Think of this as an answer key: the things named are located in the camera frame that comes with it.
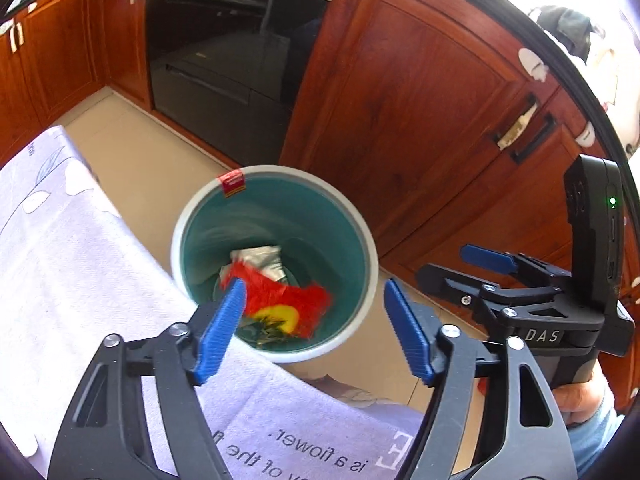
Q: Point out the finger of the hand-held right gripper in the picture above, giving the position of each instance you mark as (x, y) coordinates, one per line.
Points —
(450, 282)
(490, 256)

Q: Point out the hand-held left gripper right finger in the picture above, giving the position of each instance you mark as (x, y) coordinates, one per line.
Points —
(407, 330)

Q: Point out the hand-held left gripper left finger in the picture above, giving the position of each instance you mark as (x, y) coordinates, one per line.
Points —
(220, 330)

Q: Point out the red snack wrapper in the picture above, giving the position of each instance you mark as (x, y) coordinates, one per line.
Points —
(280, 300)

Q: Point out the teal bin with white rim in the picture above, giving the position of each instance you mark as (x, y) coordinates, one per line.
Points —
(200, 240)

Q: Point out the person's right hand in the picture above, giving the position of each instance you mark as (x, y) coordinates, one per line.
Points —
(585, 400)

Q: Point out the green vegetable scraps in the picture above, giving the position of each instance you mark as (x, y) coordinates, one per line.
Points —
(270, 335)

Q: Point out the silver foil wrapper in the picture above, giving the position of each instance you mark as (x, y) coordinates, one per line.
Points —
(260, 260)

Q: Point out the lilac floral printed tablecloth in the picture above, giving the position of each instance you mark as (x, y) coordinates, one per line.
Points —
(100, 285)

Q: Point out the white child safety lock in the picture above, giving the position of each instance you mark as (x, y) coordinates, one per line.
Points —
(532, 64)
(585, 135)

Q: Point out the red label sticker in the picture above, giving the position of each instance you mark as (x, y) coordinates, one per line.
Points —
(232, 183)

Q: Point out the tall wooden cabinet door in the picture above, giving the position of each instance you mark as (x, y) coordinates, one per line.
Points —
(410, 110)

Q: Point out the person's light blue clothing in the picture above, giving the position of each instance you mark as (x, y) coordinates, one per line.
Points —
(592, 450)

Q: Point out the black countertop edge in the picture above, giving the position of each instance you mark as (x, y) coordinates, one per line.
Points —
(585, 90)

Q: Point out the dark cloth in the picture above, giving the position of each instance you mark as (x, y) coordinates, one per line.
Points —
(572, 30)

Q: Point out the black built-in oven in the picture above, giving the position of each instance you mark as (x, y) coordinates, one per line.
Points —
(225, 60)

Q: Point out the narrow wooden cabinet door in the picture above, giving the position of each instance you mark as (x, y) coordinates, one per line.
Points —
(122, 50)

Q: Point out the wide wooden cabinet door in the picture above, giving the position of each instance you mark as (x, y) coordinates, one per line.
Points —
(55, 70)

